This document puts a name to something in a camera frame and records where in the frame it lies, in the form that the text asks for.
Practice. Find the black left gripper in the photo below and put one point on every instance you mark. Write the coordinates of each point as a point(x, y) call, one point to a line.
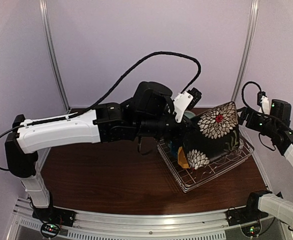
point(185, 124)

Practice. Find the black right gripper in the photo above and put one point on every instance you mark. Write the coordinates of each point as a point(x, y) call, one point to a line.
point(250, 123)

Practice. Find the blue polka dot plate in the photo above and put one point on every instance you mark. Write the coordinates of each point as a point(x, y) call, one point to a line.
point(174, 148)

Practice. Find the black square floral plate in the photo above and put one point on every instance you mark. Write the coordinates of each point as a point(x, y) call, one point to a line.
point(213, 134)

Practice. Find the yellow polka dot plate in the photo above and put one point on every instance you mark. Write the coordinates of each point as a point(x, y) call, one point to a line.
point(181, 159)

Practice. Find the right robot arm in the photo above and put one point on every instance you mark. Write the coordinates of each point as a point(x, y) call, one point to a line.
point(272, 120)

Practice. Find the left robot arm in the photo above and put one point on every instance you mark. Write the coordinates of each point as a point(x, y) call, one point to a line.
point(151, 112)

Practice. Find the pale green flower plate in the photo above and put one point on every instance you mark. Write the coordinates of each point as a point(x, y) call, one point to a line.
point(188, 115)

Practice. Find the clear glass far right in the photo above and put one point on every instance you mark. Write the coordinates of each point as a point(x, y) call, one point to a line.
point(239, 147)

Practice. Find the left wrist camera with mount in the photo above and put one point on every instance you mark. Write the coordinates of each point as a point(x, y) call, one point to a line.
point(185, 101)

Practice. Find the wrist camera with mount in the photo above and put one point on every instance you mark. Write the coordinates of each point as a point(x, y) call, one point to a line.
point(263, 103)
point(185, 101)

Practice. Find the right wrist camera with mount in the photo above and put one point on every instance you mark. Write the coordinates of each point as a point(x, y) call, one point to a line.
point(263, 103)

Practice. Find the chrome wire dish rack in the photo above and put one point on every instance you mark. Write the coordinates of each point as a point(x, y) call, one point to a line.
point(189, 179)

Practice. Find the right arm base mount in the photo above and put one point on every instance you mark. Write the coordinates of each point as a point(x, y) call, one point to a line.
point(240, 216)

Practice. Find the right aluminium frame post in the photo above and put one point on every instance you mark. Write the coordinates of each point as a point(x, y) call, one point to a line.
point(251, 29)

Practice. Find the aluminium frame post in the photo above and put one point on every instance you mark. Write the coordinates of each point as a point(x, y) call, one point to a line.
point(251, 29)
point(43, 7)

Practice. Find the front aluminium rail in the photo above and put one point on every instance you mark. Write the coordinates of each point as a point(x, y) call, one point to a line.
point(210, 225)

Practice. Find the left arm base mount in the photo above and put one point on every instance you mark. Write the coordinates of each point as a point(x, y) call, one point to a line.
point(54, 215)

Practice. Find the left aluminium frame post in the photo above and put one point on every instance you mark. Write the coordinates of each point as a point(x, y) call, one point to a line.
point(43, 7)

